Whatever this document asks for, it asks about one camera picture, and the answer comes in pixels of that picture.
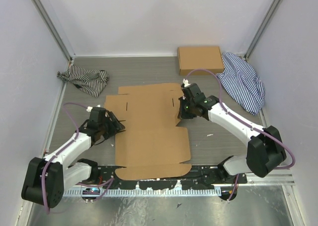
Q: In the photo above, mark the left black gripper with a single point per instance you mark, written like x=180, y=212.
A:
x=116, y=126

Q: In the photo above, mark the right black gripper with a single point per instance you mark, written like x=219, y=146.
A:
x=182, y=114

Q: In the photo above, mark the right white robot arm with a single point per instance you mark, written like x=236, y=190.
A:
x=264, y=150

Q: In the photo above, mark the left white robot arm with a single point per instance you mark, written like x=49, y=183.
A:
x=49, y=177

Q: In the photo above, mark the folded brown cardboard box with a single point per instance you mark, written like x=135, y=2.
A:
x=199, y=57

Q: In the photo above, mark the black white striped cloth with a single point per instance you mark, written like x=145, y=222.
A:
x=91, y=82

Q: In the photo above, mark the blue white striped cloth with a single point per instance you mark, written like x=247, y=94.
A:
x=242, y=84

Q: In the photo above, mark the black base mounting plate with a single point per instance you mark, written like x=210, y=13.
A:
x=200, y=177

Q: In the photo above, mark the grey slotted cable duct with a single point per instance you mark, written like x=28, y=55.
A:
x=176, y=192

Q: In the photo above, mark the right aluminium frame post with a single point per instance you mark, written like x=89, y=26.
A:
x=264, y=24

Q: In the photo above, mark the aluminium frame post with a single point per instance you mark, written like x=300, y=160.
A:
x=52, y=29
x=264, y=24

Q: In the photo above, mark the left aluminium frame post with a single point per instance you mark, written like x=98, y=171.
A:
x=52, y=29

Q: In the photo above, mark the aluminium rail front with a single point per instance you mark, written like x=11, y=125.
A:
x=277, y=177

